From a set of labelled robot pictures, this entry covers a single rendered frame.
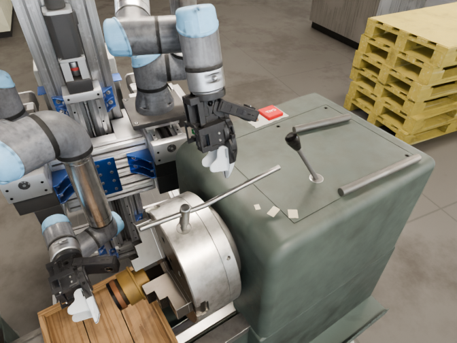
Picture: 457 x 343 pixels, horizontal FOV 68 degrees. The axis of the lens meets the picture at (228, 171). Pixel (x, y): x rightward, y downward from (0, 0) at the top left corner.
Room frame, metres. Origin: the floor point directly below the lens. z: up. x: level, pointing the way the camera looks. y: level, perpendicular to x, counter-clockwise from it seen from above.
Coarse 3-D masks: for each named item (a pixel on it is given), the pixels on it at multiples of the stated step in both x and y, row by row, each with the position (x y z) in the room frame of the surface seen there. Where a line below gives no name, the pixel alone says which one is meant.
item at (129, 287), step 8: (120, 272) 0.48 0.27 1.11; (128, 272) 0.47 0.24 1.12; (136, 272) 0.47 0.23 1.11; (144, 272) 0.47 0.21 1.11; (112, 280) 0.45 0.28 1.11; (120, 280) 0.45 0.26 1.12; (128, 280) 0.45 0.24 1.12; (136, 280) 0.45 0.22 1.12; (144, 280) 0.46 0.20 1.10; (112, 288) 0.43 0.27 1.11; (120, 288) 0.43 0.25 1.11; (128, 288) 0.43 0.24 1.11; (136, 288) 0.43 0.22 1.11; (112, 296) 0.41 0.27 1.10; (120, 296) 0.42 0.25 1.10; (128, 296) 0.42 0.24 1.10; (136, 296) 0.42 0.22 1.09; (144, 296) 0.43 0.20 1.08; (120, 304) 0.40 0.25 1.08; (128, 304) 0.42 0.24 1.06
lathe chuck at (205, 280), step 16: (160, 208) 0.58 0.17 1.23; (176, 208) 0.57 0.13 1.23; (176, 224) 0.52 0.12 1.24; (192, 224) 0.52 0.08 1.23; (160, 240) 0.53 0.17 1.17; (176, 240) 0.48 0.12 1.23; (192, 240) 0.48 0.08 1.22; (208, 240) 0.49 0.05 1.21; (176, 256) 0.45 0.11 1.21; (192, 256) 0.45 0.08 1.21; (208, 256) 0.46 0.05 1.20; (176, 272) 0.46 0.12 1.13; (192, 272) 0.43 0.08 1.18; (208, 272) 0.43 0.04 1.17; (224, 272) 0.44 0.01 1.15; (192, 288) 0.40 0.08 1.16; (208, 288) 0.41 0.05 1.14; (224, 288) 0.43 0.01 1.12; (208, 304) 0.40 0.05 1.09; (224, 304) 0.43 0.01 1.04; (192, 320) 0.41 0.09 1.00
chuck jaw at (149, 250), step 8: (152, 208) 0.61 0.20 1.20; (136, 224) 0.55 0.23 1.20; (136, 232) 0.55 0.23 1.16; (144, 232) 0.54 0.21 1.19; (152, 232) 0.54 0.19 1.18; (136, 240) 0.54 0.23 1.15; (144, 240) 0.52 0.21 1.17; (152, 240) 0.53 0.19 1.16; (136, 248) 0.51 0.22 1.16; (144, 248) 0.51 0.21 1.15; (152, 248) 0.52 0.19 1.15; (160, 248) 0.52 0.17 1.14; (136, 256) 0.50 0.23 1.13; (144, 256) 0.50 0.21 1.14; (152, 256) 0.51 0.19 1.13; (160, 256) 0.51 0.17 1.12; (136, 264) 0.48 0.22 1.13; (144, 264) 0.49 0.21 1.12
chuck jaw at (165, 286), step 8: (168, 272) 0.48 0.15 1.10; (152, 280) 0.46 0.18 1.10; (160, 280) 0.46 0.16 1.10; (168, 280) 0.46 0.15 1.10; (176, 280) 0.46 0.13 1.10; (144, 288) 0.44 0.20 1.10; (152, 288) 0.44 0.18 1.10; (160, 288) 0.44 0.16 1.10; (168, 288) 0.44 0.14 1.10; (176, 288) 0.44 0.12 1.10; (152, 296) 0.42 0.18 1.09; (160, 296) 0.41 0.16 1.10; (168, 296) 0.41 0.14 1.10; (176, 296) 0.41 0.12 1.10; (184, 296) 0.41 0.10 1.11; (160, 304) 0.40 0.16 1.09; (168, 304) 0.41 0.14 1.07; (176, 304) 0.39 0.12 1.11; (184, 304) 0.39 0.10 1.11; (192, 304) 0.40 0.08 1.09; (176, 312) 0.38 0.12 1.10; (184, 312) 0.39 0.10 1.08; (200, 312) 0.39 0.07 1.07
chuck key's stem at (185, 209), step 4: (184, 204) 0.50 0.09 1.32; (180, 208) 0.49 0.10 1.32; (184, 208) 0.49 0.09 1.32; (188, 208) 0.49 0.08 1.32; (180, 212) 0.49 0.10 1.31; (184, 212) 0.49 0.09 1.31; (188, 212) 0.49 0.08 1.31; (184, 216) 0.49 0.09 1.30; (188, 216) 0.49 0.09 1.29; (180, 220) 0.50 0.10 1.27; (184, 220) 0.49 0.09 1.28; (188, 220) 0.50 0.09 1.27; (180, 224) 0.50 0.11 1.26; (184, 224) 0.49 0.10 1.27; (180, 228) 0.51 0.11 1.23; (184, 228) 0.50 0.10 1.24
